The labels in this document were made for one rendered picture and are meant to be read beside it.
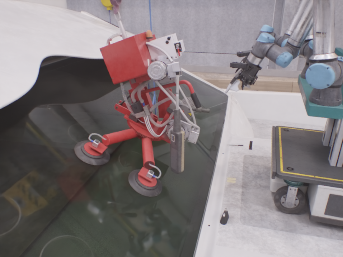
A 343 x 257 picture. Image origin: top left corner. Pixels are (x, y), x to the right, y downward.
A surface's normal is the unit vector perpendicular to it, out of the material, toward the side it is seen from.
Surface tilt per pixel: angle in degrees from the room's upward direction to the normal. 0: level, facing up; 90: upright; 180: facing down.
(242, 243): 0
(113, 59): 90
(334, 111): 90
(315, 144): 0
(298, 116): 90
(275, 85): 90
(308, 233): 0
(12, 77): 21
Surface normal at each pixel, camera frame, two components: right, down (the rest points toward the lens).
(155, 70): -0.22, 0.25
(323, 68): -0.64, 0.43
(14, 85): 0.34, -0.80
